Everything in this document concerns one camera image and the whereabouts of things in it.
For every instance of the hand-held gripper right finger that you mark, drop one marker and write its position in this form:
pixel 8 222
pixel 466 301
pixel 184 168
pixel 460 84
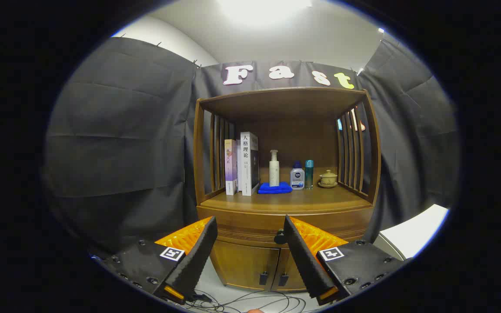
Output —
pixel 305 261

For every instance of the white appliance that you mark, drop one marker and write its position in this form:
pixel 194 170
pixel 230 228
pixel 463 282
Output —
pixel 415 228

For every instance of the yellow lidded ceramic teacup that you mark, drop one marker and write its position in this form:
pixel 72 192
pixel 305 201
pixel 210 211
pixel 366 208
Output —
pixel 328 178

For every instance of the brown wooden drawer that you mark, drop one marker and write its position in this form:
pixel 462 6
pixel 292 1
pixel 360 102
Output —
pixel 250 221

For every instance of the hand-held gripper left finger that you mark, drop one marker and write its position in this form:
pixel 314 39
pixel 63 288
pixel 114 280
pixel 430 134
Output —
pixel 194 261

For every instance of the cream pump bottle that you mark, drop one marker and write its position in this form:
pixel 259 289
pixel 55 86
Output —
pixel 274 171

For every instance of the wooden countertop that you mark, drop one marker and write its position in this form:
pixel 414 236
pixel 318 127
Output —
pixel 302 200

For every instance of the white bottle blue pump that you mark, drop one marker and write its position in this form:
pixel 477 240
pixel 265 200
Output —
pixel 297 178

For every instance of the blue folded cloth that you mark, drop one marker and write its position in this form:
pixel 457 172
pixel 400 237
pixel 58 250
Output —
pixel 274 189

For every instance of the wooden cabinet door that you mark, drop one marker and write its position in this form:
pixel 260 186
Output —
pixel 242 261
pixel 289 269

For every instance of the purple paperback book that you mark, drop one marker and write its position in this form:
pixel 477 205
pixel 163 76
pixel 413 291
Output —
pixel 230 167

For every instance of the thick white book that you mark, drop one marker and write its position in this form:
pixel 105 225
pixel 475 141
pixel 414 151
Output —
pixel 246 169

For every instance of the brown wooden cabinet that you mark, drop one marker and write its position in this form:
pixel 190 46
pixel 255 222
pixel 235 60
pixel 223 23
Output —
pixel 289 104

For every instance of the teal slim bottle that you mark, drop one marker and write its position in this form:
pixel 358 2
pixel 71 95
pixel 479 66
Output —
pixel 309 174

